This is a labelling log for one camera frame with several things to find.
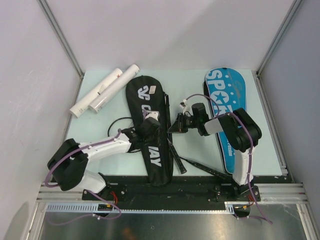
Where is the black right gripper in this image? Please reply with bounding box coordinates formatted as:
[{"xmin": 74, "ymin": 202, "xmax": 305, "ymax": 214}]
[{"xmin": 167, "ymin": 112, "xmax": 199, "ymax": 133}]

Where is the black racket bag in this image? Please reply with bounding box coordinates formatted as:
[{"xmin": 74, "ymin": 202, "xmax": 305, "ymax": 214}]
[{"xmin": 125, "ymin": 75, "xmax": 174, "ymax": 187}]

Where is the black racket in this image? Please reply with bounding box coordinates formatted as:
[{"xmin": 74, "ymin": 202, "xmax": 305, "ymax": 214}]
[
  {"xmin": 107, "ymin": 116, "xmax": 187, "ymax": 175},
  {"xmin": 180, "ymin": 157, "xmax": 231, "ymax": 181}
]

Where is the white shuttlecock tube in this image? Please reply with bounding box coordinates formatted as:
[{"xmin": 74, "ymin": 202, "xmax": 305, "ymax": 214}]
[{"xmin": 88, "ymin": 64, "xmax": 140, "ymax": 114}]

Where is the blue racket bag cover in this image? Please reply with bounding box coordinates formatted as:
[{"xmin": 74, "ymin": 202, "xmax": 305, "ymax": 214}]
[{"xmin": 203, "ymin": 67, "xmax": 247, "ymax": 174}]

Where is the white cardboard tube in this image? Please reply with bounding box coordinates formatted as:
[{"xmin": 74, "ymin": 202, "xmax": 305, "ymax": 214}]
[{"xmin": 69, "ymin": 68, "xmax": 123, "ymax": 118}]

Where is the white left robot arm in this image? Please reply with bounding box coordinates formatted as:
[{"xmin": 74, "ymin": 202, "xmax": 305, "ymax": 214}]
[{"xmin": 44, "ymin": 115, "xmax": 161, "ymax": 200}]

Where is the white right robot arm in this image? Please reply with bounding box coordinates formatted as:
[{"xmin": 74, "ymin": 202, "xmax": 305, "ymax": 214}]
[{"xmin": 167, "ymin": 103, "xmax": 262, "ymax": 201}]

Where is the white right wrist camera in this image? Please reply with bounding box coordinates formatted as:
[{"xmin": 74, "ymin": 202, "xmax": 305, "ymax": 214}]
[{"xmin": 179, "ymin": 99, "xmax": 189, "ymax": 114}]

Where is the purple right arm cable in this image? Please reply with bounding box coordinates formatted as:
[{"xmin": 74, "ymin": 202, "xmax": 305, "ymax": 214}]
[{"xmin": 182, "ymin": 93, "xmax": 273, "ymax": 225}]

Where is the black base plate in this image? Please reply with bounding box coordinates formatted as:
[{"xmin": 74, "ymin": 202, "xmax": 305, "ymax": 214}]
[{"xmin": 51, "ymin": 174, "xmax": 295, "ymax": 211}]

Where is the aluminium side rail right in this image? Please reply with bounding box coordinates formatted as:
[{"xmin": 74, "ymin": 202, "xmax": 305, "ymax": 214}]
[{"xmin": 252, "ymin": 71, "xmax": 320, "ymax": 240}]

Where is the grey cable duct rail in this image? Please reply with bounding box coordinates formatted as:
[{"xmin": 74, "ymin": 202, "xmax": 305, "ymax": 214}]
[{"xmin": 44, "ymin": 201, "xmax": 251, "ymax": 214}]

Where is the aluminium frame post left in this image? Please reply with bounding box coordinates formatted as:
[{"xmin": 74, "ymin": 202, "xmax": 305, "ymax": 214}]
[{"xmin": 36, "ymin": 0, "xmax": 85, "ymax": 79}]

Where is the aluminium frame post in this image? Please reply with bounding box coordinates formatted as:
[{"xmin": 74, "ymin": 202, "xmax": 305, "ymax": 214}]
[
  {"xmin": 256, "ymin": 0, "xmax": 305, "ymax": 77},
  {"xmin": 36, "ymin": 0, "xmax": 85, "ymax": 79}
]

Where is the aluminium frame post right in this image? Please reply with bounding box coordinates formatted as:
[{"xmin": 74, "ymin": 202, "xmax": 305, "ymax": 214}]
[{"xmin": 256, "ymin": 0, "xmax": 305, "ymax": 77}]

